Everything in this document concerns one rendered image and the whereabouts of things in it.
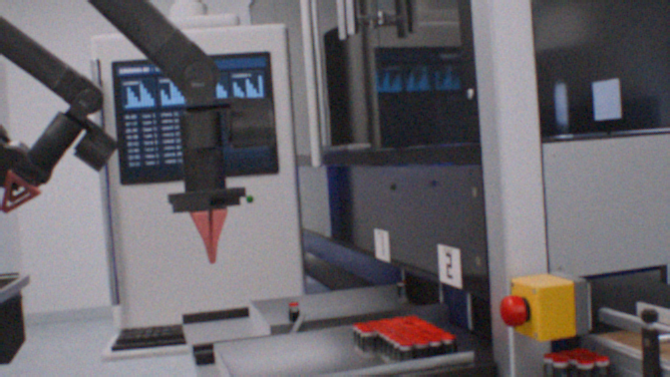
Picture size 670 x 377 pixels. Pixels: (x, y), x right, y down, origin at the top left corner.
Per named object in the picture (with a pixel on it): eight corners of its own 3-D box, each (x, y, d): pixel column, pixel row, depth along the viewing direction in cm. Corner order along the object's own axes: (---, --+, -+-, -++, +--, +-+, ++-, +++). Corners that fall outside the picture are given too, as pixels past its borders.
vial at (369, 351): (374, 355, 123) (372, 327, 122) (378, 358, 120) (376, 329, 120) (361, 357, 122) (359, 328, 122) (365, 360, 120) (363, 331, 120)
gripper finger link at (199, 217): (250, 261, 102) (244, 191, 101) (196, 267, 100) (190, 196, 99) (243, 256, 108) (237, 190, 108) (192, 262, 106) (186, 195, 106)
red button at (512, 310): (522, 320, 98) (521, 290, 98) (538, 326, 95) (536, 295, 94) (497, 324, 98) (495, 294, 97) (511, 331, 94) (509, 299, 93)
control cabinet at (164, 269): (302, 301, 215) (281, 21, 211) (310, 315, 196) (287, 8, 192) (121, 318, 208) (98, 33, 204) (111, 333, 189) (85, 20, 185)
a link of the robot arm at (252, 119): (180, 65, 106) (183, 63, 97) (261, 60, 108) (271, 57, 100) (187, 150, 107) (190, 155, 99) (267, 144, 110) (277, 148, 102)
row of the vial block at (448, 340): (416, 341, 129) (414, 314, 129) (460, 367, 112) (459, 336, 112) (404, 343, 129) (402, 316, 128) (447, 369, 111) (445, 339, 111)
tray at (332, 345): (409, 337, 133) (408, 317, 133) (475, 375, 108) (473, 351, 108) (215, 364, 124) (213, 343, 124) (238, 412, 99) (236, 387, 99)
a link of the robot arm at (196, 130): (176, 110, 105) (177, 106, 99) (225, 106, 107) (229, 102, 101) (180, 159, 105) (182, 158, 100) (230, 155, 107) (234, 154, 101)
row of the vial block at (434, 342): (403, 343, 129) (402, 316, 128) (446, 369, 111) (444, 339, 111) (391, 345, 128) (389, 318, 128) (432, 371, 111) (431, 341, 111)
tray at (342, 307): (402, 298, 169) (401, 282, 168) (449, 320, 143) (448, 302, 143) (249, 317, 160) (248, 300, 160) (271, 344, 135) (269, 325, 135)
